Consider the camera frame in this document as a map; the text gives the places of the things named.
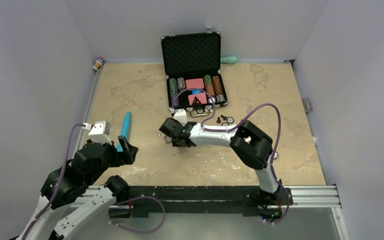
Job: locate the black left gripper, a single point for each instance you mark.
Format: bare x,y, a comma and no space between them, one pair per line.
126,157

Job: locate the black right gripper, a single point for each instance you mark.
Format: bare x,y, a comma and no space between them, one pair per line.
175,143

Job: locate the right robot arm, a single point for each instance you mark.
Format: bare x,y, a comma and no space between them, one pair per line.
252,146

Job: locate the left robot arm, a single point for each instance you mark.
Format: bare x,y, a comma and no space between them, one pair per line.
65,184

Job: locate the teal flashlight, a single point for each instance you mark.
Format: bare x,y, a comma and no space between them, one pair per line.
126,126

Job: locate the black poker chip case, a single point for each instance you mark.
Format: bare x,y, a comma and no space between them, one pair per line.
192,56

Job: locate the mint green bottle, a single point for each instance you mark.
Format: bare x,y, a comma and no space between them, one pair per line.
228,60

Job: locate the small orange bottle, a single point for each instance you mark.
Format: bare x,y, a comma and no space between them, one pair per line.
98,63

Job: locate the blue white poker chip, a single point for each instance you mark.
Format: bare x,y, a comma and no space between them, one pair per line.
275,155

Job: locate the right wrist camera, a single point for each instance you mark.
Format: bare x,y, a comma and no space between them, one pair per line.
181,116

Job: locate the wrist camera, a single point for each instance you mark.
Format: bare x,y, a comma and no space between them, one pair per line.
99,132
181,116

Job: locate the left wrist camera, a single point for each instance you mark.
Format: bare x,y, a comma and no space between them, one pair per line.
99,132

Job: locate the patterned object at right wall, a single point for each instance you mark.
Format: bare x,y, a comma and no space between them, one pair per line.
307,105

